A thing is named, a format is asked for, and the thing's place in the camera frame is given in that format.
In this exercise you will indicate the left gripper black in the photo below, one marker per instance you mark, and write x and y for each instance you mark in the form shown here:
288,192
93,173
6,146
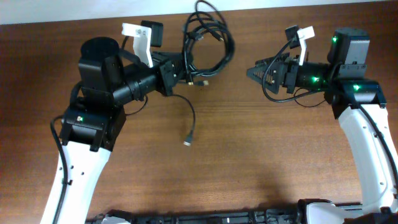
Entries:
168,76

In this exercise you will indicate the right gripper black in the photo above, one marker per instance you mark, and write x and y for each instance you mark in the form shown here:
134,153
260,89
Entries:
286,75

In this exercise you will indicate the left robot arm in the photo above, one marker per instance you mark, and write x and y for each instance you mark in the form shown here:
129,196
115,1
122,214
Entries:
111,77

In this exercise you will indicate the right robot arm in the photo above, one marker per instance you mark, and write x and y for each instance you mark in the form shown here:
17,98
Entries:
358,104

